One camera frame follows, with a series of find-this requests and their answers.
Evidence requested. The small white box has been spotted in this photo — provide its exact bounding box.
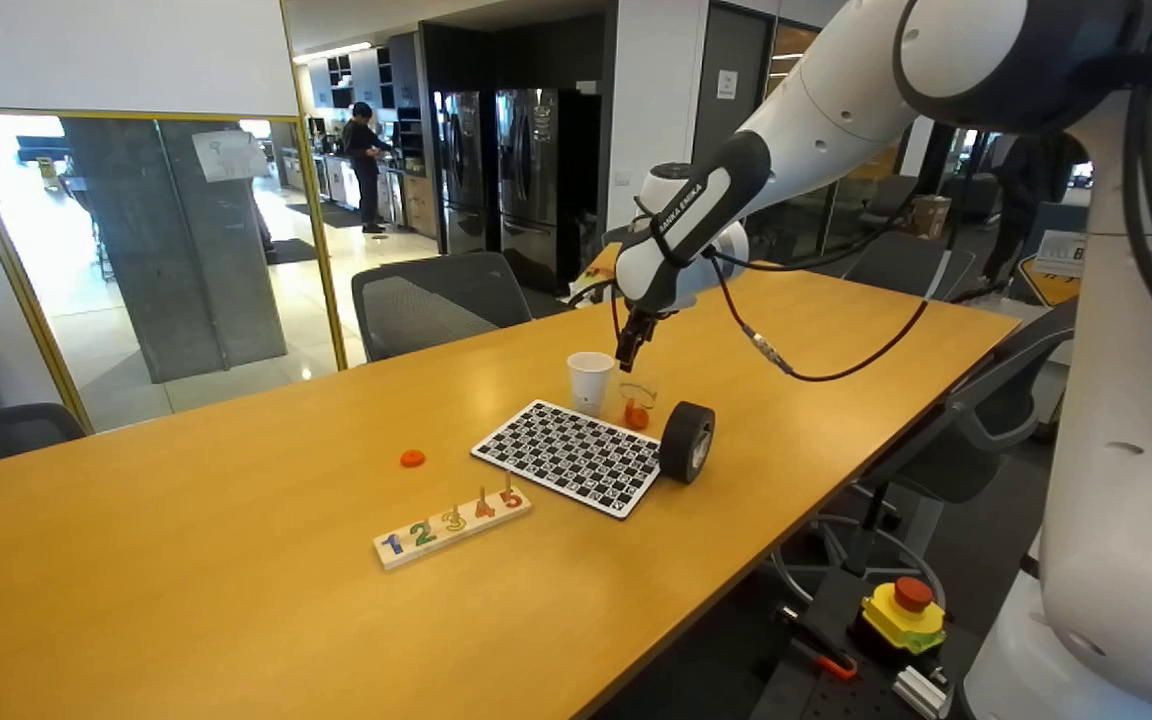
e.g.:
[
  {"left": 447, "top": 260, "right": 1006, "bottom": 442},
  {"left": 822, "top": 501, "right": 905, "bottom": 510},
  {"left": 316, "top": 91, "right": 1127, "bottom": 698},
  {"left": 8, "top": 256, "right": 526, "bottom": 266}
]
[{"left": 890, "top": 660, "right": 955, "bottom": 720}]

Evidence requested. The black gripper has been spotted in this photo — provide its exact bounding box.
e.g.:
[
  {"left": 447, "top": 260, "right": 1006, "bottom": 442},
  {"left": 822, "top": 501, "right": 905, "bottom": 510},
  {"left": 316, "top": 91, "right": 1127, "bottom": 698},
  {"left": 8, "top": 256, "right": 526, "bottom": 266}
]
[{"left": 610, "top": 291, "right": 673, "bottom": 375}]

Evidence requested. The white yellow sign board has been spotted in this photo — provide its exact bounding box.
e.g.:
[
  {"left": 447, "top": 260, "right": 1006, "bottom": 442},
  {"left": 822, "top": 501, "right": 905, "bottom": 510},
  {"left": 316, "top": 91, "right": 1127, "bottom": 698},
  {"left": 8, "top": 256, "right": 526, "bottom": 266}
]
[{"left": 1015, "top": 231, "right": 1088, "bottom": 311}]

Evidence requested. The person in dark clothes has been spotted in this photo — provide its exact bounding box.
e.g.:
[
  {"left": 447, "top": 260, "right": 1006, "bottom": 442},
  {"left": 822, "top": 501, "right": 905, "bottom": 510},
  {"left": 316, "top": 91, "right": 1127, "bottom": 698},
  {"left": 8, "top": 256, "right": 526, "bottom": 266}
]
[{"left": 337, "top": 99, "right": 400, "bottom": 241}]

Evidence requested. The black white marker calibration board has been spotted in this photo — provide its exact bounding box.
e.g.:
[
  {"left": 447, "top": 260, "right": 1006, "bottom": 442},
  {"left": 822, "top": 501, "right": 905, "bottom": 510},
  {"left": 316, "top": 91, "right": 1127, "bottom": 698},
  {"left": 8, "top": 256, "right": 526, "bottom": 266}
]
[{"left": 469, "top": 397, "right": 673, "bottom": 524}]

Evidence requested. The dark grey office chair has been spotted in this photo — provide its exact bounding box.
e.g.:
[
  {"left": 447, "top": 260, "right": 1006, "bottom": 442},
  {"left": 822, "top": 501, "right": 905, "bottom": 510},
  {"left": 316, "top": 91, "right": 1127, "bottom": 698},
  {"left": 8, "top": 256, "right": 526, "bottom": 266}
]
[
  {"left": 850, "top": 296, "right": 1083, "bottom": 510},
  {"left": 0, "top": 398, "right": 86, "bottom": 476},
  {"left": 346, "top": 252, "right": 536, "bottom": 365},
  {"left": 848, "top": 231, "right": 955, "bottom": 299}
]

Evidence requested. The wooden number peg board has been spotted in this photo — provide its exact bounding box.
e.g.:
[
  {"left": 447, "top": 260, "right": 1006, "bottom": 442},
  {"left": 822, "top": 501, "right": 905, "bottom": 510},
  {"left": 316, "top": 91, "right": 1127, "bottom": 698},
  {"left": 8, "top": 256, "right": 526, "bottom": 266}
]
[{"left": 373, "top": 476, "right": 536, "bottom": 573}]

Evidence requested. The yellow red emergency stop button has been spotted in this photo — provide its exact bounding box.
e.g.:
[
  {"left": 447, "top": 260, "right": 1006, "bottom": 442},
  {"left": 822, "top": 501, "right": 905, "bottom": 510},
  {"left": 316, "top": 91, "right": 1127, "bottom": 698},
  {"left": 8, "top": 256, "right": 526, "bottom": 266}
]
[{"left": 859, "top": 573, "right": 952, "bottom": 660}]

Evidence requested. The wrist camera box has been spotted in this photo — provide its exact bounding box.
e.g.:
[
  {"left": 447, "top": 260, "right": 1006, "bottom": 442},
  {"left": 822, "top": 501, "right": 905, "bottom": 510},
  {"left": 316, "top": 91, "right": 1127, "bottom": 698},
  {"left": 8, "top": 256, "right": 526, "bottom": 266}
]
[{"left": 560, "top": 242, "right": 626, "bottom": 311}]

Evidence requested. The transparent plastic cup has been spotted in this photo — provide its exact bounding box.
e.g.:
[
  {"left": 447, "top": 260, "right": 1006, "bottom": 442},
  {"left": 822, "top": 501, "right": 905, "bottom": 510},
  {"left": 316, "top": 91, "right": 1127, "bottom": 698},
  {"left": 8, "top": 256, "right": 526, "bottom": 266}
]
[{"left": 610, "top": 380, "right": 660, "bottom": 437}]

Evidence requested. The black tape roll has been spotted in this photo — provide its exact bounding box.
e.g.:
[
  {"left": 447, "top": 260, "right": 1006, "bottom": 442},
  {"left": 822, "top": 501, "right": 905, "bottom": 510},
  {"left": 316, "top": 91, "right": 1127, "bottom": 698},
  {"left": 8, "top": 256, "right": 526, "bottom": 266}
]
[{"left": 656, "top": 398, "right": 721, "bottom": 486}]

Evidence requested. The white paper cup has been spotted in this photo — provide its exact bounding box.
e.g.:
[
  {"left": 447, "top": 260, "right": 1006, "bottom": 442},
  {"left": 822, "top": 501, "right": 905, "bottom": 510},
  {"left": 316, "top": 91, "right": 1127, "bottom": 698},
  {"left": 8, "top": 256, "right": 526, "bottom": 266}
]
[{"left": 563, "top": 346, "right": 621, "bottom": 414}]

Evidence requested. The red handled tool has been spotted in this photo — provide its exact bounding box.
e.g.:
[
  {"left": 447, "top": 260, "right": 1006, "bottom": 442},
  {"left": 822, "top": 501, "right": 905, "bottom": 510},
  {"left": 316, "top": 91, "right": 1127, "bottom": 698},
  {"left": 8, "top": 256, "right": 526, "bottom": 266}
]
[{"left": 785, "top": 637, "right": 862, "bottom": 689}]

